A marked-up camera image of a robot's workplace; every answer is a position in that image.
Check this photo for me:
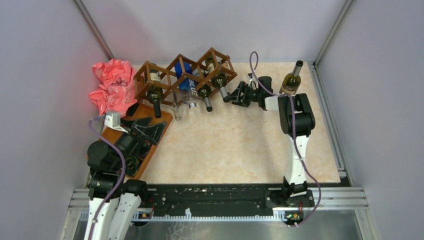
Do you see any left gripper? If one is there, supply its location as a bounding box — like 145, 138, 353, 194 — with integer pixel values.
111, 116, 167, 170

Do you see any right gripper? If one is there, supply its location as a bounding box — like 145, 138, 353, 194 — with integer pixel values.
225, 81, 262, 108

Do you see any dark green wine bottle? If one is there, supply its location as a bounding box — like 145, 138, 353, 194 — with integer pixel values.
205, 56, 230, 103
192, 69, 213, 112

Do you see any dark green wine bottle front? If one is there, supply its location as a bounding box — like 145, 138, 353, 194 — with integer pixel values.
192, 69, 213, 112

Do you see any clear glass bottle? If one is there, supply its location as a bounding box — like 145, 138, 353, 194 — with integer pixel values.
169, 91, 182, 121

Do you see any blue square glass bottle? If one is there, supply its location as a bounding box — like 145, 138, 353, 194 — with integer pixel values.
174, 62, 199, 109

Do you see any brown wooden wine rack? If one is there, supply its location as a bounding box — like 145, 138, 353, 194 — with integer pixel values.
134, 47, 238, 106

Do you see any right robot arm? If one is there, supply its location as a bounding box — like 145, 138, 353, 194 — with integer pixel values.
229, 76, 316, 206

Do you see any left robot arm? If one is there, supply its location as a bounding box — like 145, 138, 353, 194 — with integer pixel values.
84, 114, 168, 240

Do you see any wooden compartment tray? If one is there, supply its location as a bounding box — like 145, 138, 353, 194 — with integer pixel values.
87, 103, 173, 179

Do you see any rolled dark belt lower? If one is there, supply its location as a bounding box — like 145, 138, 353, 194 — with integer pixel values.
125, 156, 143, 177

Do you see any pink plastic bag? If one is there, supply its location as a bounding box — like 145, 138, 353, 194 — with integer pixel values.
88, 58, 137, 117

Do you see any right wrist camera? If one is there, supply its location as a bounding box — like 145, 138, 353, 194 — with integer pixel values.
248, 73, 257, 89

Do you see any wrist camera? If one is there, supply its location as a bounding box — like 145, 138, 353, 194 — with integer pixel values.
248, 73, 257, 89
104, 111, 129, 134

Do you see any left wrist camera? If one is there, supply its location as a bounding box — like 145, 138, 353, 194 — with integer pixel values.
104, 111, 129, 134

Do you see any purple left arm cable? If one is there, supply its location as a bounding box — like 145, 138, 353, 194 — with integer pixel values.
87, 115, 127, 240

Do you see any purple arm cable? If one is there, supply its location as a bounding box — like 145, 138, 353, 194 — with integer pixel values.
87, 115, 127, 240
249, 51, 323, 228

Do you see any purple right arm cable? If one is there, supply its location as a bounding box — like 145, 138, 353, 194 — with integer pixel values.
249, 51, 323, 228

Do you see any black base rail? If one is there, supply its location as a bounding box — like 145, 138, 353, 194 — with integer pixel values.
71, 182, 369, 223

